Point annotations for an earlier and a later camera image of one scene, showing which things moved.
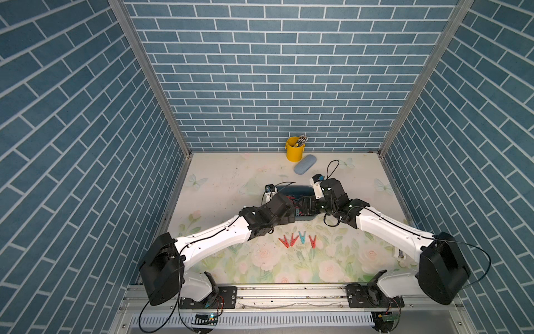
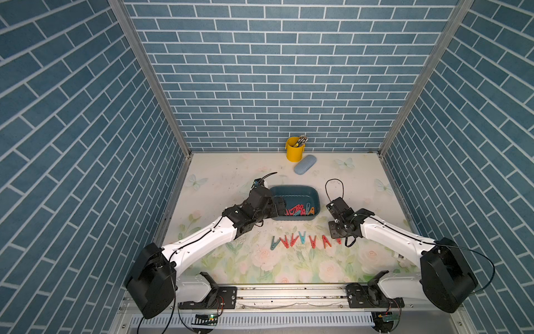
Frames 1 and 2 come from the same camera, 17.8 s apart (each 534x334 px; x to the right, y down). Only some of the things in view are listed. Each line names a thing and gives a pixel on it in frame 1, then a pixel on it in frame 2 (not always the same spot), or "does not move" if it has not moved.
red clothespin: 312,241 does not move
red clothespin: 285,241 does not move
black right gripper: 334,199 to 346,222
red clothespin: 293,240 does not move
